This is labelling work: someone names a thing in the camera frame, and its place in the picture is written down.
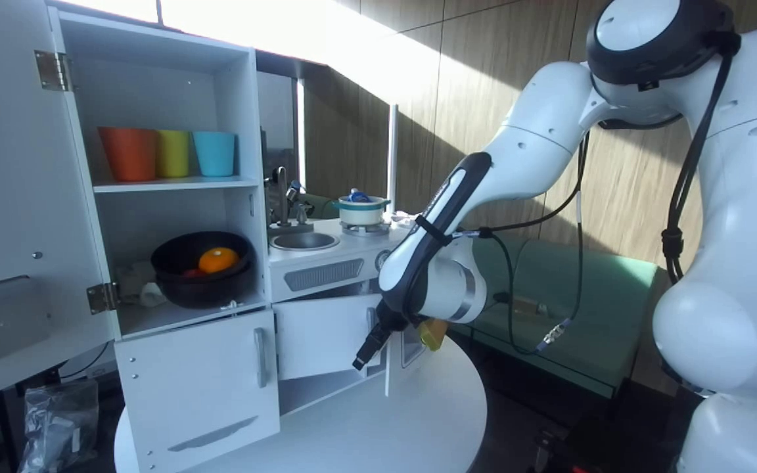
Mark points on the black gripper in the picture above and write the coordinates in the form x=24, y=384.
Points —
x=389, y=326

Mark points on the small white cabinet door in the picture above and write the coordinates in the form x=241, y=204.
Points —
x=316, y=338

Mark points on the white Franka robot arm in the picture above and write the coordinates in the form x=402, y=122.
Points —
x=730, y=175

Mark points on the wide white cabinet door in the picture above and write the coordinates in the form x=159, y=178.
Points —
x=196, y=384

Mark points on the metal door hinge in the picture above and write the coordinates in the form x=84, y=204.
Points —
x=53, y=70
x=104, y=296

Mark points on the tall white cabinet door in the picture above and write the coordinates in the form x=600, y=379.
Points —
x=12, y=175

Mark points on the metal toy sink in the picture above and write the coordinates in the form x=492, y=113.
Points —
x=303, y=239

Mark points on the white pot with blue lid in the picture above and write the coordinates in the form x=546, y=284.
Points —
x=364, y=213

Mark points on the orange toy fruit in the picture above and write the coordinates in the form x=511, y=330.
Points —
x=218, y=262

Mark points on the metal toy faucet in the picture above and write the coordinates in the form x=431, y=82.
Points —
x=284, y=199

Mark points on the white vertical pole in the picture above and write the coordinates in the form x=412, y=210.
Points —
x=392, y=158

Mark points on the black pan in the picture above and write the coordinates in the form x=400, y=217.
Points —
x=178, y=279

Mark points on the green upholstered bench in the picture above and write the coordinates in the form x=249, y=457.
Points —
x=605, y=325

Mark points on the blue plastic cup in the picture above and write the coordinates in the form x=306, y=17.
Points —
x=217, y=154

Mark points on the green plastic cup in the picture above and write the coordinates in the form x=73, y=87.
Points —
x=174, y=154

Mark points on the white toy kitchen unit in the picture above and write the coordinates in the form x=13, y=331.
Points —
x=222, y=87

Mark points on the orange plastic cup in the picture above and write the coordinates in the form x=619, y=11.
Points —
x=129, y=157

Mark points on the crumpled clear plastic bag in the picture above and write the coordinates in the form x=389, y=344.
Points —
x=58, y=430

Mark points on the yellowish wrist camera box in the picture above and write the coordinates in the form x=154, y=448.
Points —
x=435, y=335

